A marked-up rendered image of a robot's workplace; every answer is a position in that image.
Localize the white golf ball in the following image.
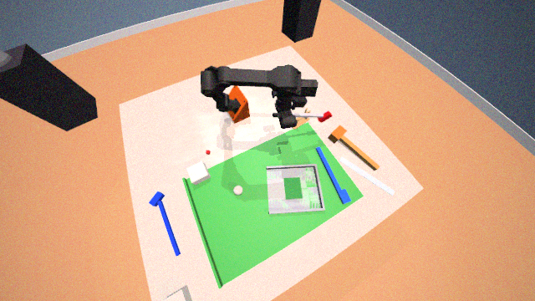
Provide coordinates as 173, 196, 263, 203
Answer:
233, 186, 242, 196

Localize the green flat mat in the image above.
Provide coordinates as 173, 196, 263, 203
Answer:
187, 122, 364, 285

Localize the red golf putter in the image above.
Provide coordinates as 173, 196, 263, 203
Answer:
273, 111, 333, 123

